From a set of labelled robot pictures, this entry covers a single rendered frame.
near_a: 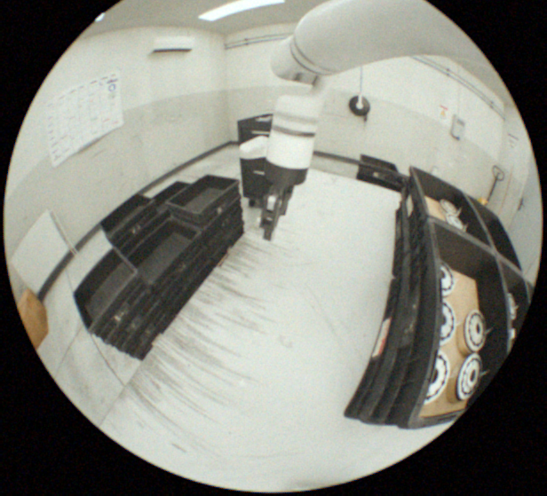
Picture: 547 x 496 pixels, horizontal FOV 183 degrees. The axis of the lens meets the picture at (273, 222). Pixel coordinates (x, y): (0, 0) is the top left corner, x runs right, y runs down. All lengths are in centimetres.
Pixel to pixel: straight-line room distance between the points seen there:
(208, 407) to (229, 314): 24
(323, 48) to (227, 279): 49
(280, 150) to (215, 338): 39
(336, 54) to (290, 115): 15
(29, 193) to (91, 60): 169
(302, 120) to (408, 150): 334
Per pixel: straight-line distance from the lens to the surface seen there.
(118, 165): 278
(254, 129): 157
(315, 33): 16
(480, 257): 57
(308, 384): 41
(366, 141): 344
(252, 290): 47
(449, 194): 88
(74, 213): 271
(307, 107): 27
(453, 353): 44
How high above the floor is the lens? 111
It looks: 39 degrees down
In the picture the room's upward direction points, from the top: straight up
